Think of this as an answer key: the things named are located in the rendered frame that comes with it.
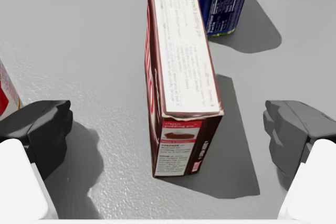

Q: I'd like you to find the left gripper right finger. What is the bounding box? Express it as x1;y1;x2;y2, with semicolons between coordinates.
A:
263;100;336;220

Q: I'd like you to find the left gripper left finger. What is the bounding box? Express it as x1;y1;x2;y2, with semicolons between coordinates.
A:
0;100;74;220

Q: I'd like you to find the red and white can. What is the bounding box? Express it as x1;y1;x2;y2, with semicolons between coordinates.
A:
0;58;24;118

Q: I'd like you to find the brown and white carton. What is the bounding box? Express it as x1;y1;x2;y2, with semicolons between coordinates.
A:
143;0;225;177

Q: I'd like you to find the blue can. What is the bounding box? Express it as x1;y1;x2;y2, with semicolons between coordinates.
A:
196;0;254;37

